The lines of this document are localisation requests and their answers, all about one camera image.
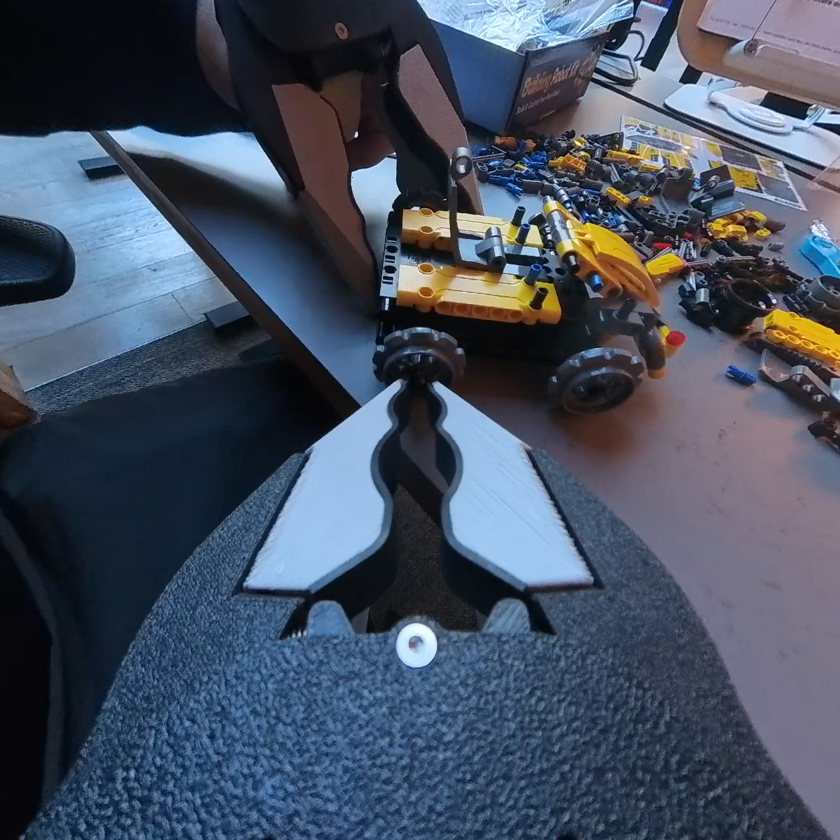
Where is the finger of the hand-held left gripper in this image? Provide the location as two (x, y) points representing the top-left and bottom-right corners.
(271, 83), (378, 306)
(377, 36), (487, 214)

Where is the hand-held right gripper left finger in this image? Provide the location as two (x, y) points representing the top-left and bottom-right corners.
(241, 381), (409, 597)

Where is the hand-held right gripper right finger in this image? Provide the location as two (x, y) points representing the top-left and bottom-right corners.
(427, 382), (597, 597)

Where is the yellow toy brick car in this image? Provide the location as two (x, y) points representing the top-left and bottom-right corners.
(373, 147), (686, 416)

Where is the person's left hand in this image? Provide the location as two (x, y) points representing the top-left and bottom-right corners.
(194, 0), (398, 173)

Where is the dark building kit box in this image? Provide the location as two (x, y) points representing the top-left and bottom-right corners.
(430, 0), (608, 135)

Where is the crinkled clear plastic wrap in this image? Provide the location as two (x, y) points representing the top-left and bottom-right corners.
(433, 0), (634, 53)

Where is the pile of small brick parts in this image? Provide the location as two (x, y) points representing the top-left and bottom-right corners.
(472, 130), (788, 309)

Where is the wooden display board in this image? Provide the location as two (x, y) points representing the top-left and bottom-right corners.
(676, 0), (840, 109)

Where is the black chair armrest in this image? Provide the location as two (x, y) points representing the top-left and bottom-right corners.
(0, 217), (76, 309)

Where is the grey curved panel piece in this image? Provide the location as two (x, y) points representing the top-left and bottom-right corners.
(758, 351), (840, 411)

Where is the silver monitor stand base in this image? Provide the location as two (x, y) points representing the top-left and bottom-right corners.
(663, 82), (840, 168)

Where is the yellow and black sticker sheet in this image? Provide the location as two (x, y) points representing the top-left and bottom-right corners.
(620, 115), (807, 211)

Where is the printed paper sheet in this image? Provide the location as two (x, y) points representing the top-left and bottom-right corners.
(697, 0), (840, 50)

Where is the yellow rectangular panel piece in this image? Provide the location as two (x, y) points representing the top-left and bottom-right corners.
(761, 310), (840, 368)

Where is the grey wheel hub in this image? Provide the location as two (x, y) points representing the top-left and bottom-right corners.
(797, 276), (840, 316)

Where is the blue brick separator tool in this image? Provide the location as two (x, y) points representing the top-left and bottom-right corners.
(799, 233), (840, 277)

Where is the black cable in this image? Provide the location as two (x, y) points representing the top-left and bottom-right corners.
(591, 20), (641, 86)

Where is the wooden post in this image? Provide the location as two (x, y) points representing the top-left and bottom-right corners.
(0, 357), (37, 427)

